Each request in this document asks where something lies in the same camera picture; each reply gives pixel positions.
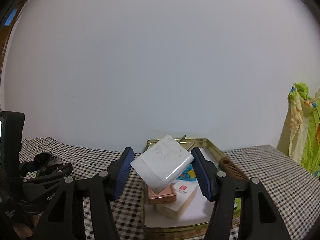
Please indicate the copper metal lighter case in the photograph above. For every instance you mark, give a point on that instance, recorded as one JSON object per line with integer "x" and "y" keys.
{"x": 167, "y": 195}

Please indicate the brown wooden comb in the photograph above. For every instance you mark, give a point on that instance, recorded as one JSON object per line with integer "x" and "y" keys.
{"x": 227, "y": 166}

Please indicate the green cartoon sticker card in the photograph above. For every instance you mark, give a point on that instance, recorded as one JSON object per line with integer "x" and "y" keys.
{"x": 237, "y": 205}

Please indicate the white box with red label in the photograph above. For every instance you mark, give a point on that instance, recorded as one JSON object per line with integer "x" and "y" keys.
{"x": 185, "y": 193}

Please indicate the checkered tablecloth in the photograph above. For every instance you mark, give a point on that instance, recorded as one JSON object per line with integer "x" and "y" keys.
{"x": 293, "y": 189}

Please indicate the green yellow patterned cloth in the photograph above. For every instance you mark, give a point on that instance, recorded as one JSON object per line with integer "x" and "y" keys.
{"x": 299, "y": 138}

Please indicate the white usb charger plug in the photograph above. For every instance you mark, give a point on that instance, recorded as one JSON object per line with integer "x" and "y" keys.
{"x": 162, "y": 163}

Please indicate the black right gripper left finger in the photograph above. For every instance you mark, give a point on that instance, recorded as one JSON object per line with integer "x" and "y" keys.
{"x": 64, "y": 216}

